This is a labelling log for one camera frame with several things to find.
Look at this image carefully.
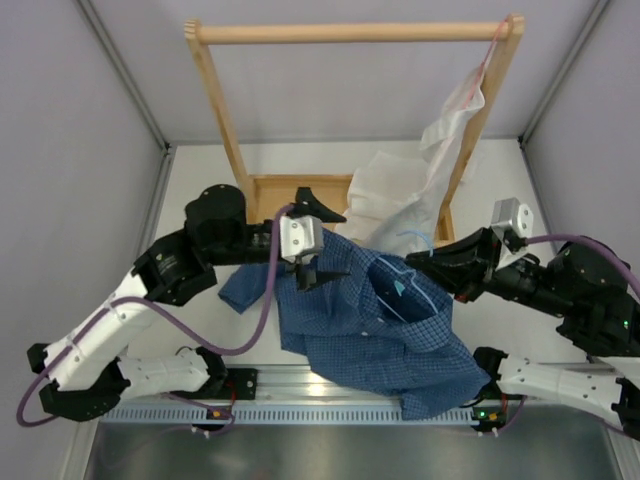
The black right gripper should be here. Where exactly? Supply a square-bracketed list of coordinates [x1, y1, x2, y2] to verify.
[404, 226, 574, 319]

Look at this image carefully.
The blue wire hanger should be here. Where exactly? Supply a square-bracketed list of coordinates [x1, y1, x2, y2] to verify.
[376, 229, 439, 324]

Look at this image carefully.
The blue checked shirt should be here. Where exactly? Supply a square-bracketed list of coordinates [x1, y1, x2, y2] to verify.
[217, 227, 491, 421]

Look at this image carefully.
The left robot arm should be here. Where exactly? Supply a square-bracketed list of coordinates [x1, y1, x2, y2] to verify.
[16, 184, 346, 428]

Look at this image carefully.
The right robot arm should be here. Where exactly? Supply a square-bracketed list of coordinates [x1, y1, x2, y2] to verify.
[405, 228, 639, 439]

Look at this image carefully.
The white shirt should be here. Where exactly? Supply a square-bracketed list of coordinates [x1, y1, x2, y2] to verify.
[334, 67, 485, 256]

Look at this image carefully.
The wooden clothes rack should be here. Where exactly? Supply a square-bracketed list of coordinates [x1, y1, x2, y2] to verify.
[184, 14, 525, 247]

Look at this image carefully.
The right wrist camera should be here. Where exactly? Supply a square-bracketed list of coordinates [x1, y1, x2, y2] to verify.
[490, 197, 534, 269]

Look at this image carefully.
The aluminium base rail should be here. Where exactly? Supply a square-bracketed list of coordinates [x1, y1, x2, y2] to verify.
[119, 363, 616, 404]

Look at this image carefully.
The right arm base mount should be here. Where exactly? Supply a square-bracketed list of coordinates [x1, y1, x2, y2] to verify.
[460, 346, 508, 408]

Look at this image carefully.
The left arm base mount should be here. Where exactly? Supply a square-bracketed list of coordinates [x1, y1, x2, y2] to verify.
[186, 347, 258, 421]

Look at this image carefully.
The grey slotted cable duct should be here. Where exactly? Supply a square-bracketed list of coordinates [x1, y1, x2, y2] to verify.
[102, 403, 501, 426]

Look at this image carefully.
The pink wire hanger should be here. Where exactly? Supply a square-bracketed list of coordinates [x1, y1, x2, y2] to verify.
[462, 18, 507, 109]

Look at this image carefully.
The aluminium frame post left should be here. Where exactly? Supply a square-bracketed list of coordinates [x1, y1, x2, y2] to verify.
[73, 0, 170, 153]

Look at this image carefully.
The aluminium frame post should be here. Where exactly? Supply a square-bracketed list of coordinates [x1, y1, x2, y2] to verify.
[518, 0, 612, 150]
[73, 0, 170, 153]

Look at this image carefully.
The aluminium frame post right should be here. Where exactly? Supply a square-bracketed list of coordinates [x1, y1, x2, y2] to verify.
[518, 0, 612, 150]

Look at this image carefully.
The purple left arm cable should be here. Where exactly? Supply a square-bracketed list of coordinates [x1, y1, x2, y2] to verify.
[15, 203, 296, 429]

